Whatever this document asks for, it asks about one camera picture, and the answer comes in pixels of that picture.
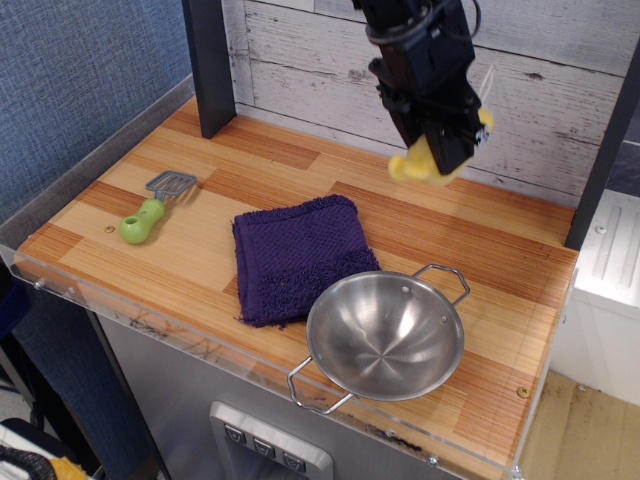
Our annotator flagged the silver button control panel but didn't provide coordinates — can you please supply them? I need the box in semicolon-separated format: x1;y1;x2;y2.
209;401;334;479

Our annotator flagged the clear acrylic edge guard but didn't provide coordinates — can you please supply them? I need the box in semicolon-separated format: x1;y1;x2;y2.
1;247;560;479

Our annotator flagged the white side counter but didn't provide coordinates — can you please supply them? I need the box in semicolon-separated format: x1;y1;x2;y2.
550;190;639;405

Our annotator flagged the yellow object at corner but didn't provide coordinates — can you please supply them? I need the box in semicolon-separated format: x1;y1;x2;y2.
49;457;91;480

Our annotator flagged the yellow plush duck toy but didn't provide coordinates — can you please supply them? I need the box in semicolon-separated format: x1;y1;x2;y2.
388;106;494;185

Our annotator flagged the dark right frame post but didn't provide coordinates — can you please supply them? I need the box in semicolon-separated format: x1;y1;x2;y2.
564;43;639;251

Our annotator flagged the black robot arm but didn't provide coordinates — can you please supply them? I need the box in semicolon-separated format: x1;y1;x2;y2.
354;1;493;185

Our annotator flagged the dark frame post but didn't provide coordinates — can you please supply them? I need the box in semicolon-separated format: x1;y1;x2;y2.
182;0;236;139
564;43;639;251

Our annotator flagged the purple folded towel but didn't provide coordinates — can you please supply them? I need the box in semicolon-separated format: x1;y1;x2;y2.
232;194;380;328

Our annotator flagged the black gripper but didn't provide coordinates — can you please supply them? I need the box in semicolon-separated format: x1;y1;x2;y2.
367;9;481;175

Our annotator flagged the dark left frame post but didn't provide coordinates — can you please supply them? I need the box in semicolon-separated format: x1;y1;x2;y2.
182;0;236;139

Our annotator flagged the silver metal bowl with handles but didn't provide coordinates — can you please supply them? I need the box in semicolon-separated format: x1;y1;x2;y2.
287;265;465;415

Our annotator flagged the green handled toy spatula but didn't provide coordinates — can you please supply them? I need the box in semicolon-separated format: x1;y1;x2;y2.
118;170;197;245

